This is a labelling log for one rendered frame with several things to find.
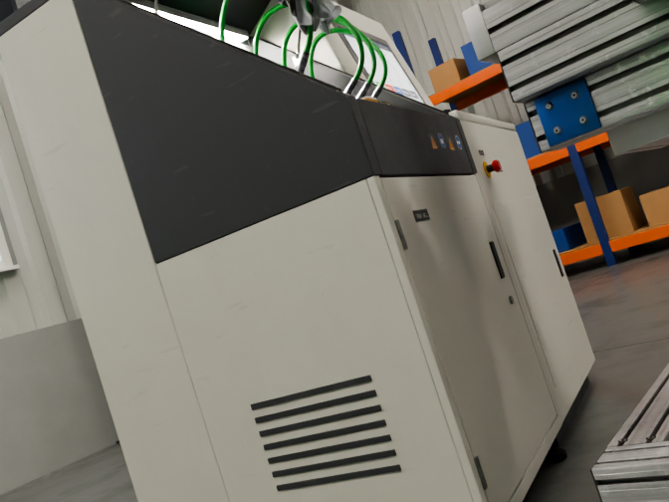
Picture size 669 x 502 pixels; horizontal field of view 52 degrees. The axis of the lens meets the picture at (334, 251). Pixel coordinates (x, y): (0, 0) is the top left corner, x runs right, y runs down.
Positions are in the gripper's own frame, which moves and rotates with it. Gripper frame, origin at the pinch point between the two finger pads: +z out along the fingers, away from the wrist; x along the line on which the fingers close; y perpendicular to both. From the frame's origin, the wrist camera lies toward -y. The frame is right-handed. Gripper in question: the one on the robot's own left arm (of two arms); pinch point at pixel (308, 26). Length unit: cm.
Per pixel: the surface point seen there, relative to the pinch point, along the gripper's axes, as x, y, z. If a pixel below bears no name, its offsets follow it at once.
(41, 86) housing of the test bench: -51, -43, 10
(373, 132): -11.9, 35.0, 7.9
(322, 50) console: 29, -35, 27
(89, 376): -44, -272, 337
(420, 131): 10.3, 25.8, 21.5
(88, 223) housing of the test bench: -58, -18, 35
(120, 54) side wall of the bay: -36.4, -21.9, 0.6
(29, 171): -5, -388, 225
